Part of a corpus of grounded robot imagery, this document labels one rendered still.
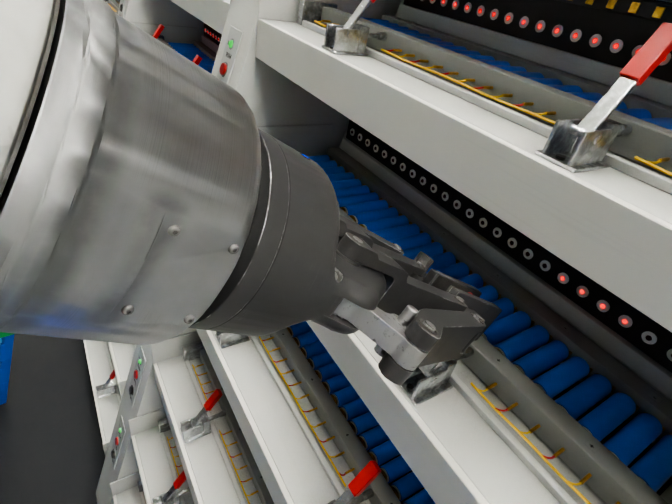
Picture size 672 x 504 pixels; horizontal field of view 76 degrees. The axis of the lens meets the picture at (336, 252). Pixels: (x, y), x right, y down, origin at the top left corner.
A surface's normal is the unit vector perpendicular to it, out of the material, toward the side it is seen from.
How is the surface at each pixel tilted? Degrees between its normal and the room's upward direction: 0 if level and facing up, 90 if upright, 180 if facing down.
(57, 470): 0
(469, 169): 106
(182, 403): 16
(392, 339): 78
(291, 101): 90
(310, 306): 93
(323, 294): 85
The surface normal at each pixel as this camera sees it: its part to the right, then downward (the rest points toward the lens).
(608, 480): -0.83, 0.19
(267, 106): 0.51, 0.56
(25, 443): 0.39, -0.83
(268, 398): 0.17, -0.81
